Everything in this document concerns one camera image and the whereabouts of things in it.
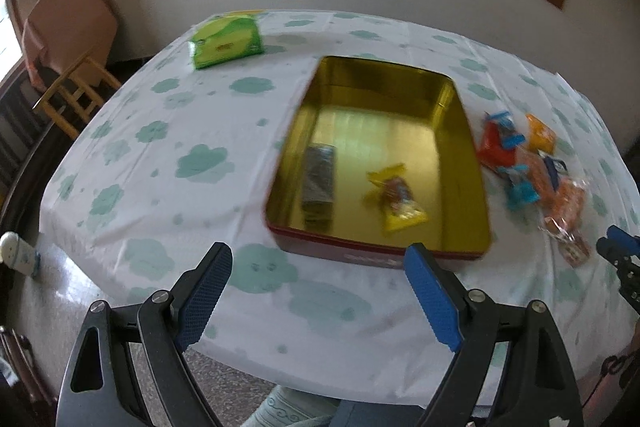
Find dark grey snack packet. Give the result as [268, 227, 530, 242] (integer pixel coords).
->
[300, 143, 337, 215]

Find gold and red tin box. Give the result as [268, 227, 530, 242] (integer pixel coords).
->
[264, 55, 493, 269]

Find green tissue pack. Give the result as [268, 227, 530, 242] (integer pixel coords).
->
[188, 11, 265, 70]

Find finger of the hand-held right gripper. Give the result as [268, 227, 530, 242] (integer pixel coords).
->
[596, 224, 640, 308]

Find clear orange snack packet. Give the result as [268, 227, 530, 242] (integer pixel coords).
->
[539, 176, 589, 238]

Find dark blue snack packet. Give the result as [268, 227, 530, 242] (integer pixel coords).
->
[542, 156, 568, 188]

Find yellow snack packet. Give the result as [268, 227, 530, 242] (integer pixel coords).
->
[366, 163, 430, 234]

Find red snack packet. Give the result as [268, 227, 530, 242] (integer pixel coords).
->
[475, 117, 516, 170]

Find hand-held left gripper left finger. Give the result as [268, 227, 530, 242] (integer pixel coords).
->
[56, 241, 234, 427]

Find light patterned clothing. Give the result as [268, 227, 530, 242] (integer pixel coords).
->
[245, 384, 341, 427]

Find yellow wooden chair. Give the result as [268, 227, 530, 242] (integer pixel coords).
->
[32, 54, 123, 140]

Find white bottle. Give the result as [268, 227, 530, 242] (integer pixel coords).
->
[0, 231, 42, 278]

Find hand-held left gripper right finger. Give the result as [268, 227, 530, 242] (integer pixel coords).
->
[404, 243, 585, 427]

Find light blue snack packet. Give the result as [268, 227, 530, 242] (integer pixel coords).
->
[502, 167, 538, 210]

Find small clear snack packet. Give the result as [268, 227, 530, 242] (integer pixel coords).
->
[560, 232, 594, 266]

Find cloud print tablecloth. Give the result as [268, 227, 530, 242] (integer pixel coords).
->
[37, 9, 633, 408]

